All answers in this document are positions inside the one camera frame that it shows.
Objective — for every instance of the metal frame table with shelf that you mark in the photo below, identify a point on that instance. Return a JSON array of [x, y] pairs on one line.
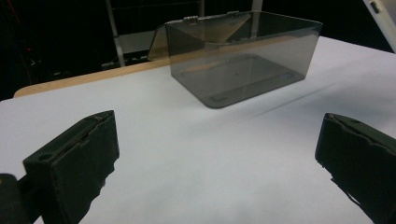
[[115, 37]]

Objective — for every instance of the grey metal post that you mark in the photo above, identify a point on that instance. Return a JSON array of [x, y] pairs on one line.
[[257, 5]]

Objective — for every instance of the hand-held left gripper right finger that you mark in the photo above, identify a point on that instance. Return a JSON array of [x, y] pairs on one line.
[[361, 158]]

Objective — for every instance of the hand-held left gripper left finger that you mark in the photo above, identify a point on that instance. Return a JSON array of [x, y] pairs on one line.
[[74, 161]]

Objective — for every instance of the smoky transparent box with lid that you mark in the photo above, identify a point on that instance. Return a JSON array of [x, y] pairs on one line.
[[236, 74]]

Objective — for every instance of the white table mat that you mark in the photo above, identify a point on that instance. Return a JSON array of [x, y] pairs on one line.
[[186, 155]]

